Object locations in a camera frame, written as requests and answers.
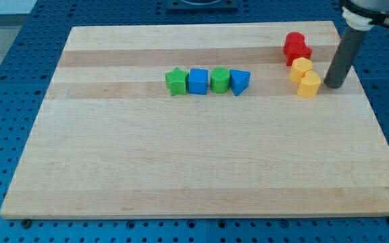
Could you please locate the white and black wrist mount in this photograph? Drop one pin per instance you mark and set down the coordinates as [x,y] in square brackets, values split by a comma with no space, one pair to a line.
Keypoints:
[363,15]

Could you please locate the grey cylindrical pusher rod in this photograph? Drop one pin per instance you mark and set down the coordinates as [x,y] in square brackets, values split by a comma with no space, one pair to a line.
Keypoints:
[348,48]

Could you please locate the yellow heart block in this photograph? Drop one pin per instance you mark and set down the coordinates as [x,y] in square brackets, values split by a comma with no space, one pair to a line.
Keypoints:
[309,84]

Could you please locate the blue triangle block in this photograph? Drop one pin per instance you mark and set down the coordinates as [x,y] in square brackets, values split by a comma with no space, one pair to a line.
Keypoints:
[239,81]

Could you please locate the yellow hexagon block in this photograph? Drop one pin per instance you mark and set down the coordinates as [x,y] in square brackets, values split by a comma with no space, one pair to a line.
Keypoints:
[299,67]

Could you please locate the red star block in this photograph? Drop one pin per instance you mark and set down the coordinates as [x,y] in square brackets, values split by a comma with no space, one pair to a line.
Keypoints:
[304,52]

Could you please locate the red cylinder block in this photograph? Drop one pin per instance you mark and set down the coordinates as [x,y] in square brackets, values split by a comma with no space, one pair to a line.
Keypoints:
[294,42]

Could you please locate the green cylinder block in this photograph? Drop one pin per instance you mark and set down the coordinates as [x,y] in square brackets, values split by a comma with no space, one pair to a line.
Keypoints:
[220,80]

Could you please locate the blue cube block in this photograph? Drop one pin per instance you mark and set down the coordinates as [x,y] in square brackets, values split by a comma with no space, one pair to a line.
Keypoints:
[198,81]

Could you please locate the green star block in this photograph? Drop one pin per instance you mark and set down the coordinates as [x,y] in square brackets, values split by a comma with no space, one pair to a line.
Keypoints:
[176,81]

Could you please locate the light wooden board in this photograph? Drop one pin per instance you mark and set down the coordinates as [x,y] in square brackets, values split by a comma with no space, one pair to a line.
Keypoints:
[111,142]

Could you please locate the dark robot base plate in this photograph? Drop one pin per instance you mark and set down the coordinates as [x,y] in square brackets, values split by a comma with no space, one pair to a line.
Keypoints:
[200,5]

